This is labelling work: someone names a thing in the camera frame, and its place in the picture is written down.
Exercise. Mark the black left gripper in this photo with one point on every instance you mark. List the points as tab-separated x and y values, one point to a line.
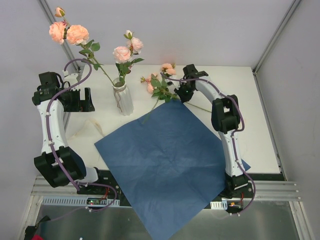
76	100

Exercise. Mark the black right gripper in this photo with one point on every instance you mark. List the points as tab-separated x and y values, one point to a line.
186	92

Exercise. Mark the cream printed ribbon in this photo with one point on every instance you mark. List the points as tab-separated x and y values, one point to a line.
85	127

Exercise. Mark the white ribbed ceramic vase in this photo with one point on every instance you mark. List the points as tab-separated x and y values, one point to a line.
122	95

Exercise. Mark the blue wrapping paper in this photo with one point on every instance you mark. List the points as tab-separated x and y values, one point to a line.
173	148

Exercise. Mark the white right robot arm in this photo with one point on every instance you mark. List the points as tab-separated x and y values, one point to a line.
226	119

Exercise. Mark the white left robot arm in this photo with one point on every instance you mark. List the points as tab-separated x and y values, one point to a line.
57	95

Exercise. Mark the red object bottom left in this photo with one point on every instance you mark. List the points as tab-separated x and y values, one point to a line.
37	237

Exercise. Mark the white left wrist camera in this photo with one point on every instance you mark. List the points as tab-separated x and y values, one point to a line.
71	78

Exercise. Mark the aluminium frame rail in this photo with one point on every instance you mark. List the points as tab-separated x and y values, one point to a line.
264	190

